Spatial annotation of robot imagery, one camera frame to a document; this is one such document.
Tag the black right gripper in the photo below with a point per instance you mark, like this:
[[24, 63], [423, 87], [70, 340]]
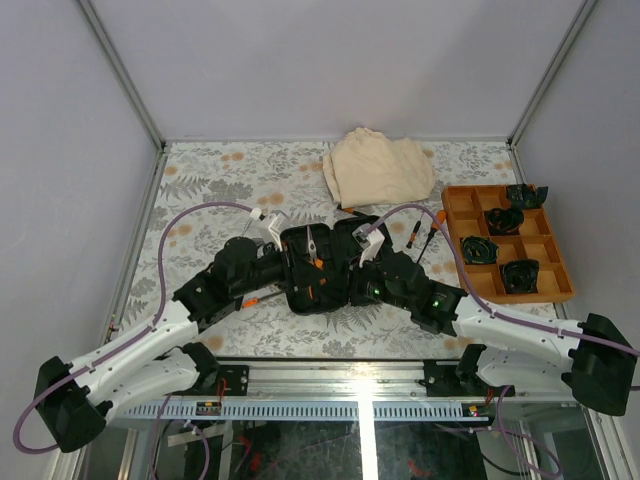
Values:
[[355, 281]]

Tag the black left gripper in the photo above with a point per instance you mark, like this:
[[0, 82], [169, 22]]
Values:
[[273, 251]]

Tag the orange black needle-nose pliers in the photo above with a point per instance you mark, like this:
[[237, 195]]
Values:
[[313, 259]]

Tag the dark green tool case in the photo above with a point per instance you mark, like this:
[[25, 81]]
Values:
[[340, 254]]

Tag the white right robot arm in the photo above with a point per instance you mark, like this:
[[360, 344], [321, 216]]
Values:
[[590, 359]]

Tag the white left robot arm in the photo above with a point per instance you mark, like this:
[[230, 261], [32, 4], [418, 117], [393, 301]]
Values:
[[77, 400]]

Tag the orange utility knife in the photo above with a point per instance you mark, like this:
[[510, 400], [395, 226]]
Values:
[[254, 301]]

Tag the small black orange screwdriver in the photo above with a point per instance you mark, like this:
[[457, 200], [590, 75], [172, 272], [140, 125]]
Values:
[[414, 232]]

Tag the small precision screwdriver by bag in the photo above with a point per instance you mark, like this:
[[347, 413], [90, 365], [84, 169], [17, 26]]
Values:
[[351, 211]]

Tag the dark tape roll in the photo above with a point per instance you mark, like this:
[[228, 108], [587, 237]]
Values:
[[479, 250], [503, 222], [526, 197], [520, 276]]

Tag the cream cloth bag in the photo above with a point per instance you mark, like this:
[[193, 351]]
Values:
[[367, 168]]

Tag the orange compartment tray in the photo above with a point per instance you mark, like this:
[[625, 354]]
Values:
[[465, 208]]

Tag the dark tape roll bottom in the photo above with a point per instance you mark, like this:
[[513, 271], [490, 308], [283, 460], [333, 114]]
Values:
[[520, 276]]

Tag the dark tape roll top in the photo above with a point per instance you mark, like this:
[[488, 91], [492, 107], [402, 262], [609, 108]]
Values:
[[526, 197]]

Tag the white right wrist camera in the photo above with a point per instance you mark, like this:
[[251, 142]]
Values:
[[370, 241]]

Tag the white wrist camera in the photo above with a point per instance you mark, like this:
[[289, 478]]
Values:
[[270, 226], [370, 241]]

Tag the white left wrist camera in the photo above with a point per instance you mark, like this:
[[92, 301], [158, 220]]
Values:
[[270, 226]]

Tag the orange handled long screwdriver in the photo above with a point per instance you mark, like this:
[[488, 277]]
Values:
[[434, 228]]

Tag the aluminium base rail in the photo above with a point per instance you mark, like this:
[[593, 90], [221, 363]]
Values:
[[428, 390]]

